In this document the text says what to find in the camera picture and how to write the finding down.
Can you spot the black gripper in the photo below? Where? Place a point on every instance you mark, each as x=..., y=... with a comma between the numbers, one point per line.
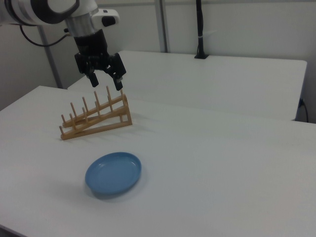
x=90, y=45

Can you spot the blue round plate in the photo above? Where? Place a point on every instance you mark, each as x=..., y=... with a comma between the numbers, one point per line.
x=112, y=172

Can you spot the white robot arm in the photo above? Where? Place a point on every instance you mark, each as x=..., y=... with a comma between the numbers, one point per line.
x=29, y=10

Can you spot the wooden plate rack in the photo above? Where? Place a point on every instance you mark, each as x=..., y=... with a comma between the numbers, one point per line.
x=98, y=129

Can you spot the white zip tie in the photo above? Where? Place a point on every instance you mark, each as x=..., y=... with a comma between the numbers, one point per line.
x=201, y=37

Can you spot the black pole stand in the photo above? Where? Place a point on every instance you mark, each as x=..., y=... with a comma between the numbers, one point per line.
x=200, y=24

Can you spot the grey partition post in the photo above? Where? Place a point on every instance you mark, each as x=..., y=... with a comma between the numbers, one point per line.
x=163, y=27
x=53, y=69

